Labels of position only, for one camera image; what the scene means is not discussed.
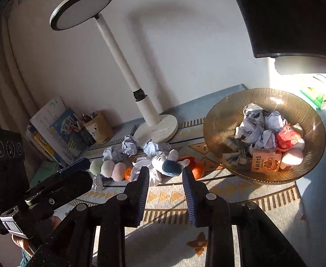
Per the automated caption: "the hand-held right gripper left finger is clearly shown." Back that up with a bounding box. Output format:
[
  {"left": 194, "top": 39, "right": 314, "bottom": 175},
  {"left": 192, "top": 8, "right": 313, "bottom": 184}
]
[{"left": 27, "top": 166, "right": 150, "bottom": 267}]

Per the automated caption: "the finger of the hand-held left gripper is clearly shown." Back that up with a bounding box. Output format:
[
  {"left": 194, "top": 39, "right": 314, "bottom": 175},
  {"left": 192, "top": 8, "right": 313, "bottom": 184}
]
[
  {"left": 59, "top": 158, "right": 90, "bottom": 174},
  {"left": 25, "top": 170, "right": 93, "bottom": 209}
]

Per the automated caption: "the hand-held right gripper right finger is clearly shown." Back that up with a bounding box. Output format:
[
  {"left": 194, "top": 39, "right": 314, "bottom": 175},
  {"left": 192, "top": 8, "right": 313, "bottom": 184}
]
[{"left": 182, "top": 167, "right": 299, "bottom": 267}]

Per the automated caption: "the three-ball plush dango toy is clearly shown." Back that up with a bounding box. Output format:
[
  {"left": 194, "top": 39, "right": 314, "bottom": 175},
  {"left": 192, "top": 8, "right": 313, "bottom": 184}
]
[{"left": 89, "top": 158, "right": 128, "bottom": 181}]

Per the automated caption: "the white striped plush toy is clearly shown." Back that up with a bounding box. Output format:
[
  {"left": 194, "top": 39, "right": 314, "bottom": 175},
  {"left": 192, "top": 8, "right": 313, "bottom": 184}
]
[{"left": 132, "top": 149, "right": 194, "bottom": 177}]

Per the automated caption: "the small orange box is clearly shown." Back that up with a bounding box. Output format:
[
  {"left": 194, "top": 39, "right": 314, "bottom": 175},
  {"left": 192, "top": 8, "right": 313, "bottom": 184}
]
[{"left": 250, "top": 149, "right": 283, "bottom": 174}]

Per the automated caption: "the amber ribbed glass bowl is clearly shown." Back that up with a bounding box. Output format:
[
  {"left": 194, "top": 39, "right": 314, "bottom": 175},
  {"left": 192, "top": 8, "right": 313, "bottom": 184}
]
[{"left": 203, "top": 88, "right": 326, "bottom": 183}]

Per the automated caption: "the cream bear plush toy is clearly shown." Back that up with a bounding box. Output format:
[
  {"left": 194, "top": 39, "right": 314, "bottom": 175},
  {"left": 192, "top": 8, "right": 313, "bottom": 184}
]
[{"left": 275, "top": 123, "right": 305, "bottom": 170}]

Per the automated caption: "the person's left hand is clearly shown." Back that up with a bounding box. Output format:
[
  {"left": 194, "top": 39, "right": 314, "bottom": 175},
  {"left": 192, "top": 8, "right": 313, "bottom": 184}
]
[{"left": 11, "top": 216, "right": 62, "bottom": 255}]

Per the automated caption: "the patterned woven table mat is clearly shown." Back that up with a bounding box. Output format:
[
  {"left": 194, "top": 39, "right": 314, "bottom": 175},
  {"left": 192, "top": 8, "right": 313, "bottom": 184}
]
[{"left": 66, "top": 121, "right": 301, "bottom": 267}]

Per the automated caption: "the row of standing books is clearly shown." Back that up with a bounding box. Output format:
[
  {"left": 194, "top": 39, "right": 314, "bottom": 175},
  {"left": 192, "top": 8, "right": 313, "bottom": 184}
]
[{"left": 25, "top": 97, "right": 87, "bottom": 167}]

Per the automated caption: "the cardboard pen holder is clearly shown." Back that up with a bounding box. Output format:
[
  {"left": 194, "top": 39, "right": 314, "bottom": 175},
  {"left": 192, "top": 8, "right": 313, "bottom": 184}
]
[{"left": 84, "top": 111, "right": 114, "bottom": 144}]

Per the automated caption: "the bunch of dark pens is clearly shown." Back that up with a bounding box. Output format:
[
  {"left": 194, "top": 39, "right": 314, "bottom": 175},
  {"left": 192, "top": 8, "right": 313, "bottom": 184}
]
[{"left": 81, "top": 111, "right": 97, "bottom": 123}]

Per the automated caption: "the beige curtain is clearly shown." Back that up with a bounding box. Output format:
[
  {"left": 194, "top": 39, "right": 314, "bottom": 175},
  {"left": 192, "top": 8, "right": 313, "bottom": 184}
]
[{"left": 0, "top": 11, "right": 45, "bottom": 134}]

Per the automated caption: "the white desk lamp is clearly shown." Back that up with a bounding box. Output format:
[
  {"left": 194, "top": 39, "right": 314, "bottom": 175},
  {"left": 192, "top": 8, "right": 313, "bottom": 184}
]
[{"left": 50, "top": 0, "right": 179, "bottom": 144}]

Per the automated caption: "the green white tissue box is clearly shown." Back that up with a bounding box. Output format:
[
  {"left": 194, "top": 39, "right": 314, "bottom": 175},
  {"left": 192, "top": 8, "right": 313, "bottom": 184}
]
[{"left": 300, "top": 75, "right": 326, "bottom": 110}]

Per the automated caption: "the black monitor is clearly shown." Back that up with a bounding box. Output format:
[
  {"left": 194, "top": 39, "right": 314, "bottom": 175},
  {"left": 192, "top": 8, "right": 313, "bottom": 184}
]
[{"left": 224, "top": 0, "right": 326, "bottom": 59}]

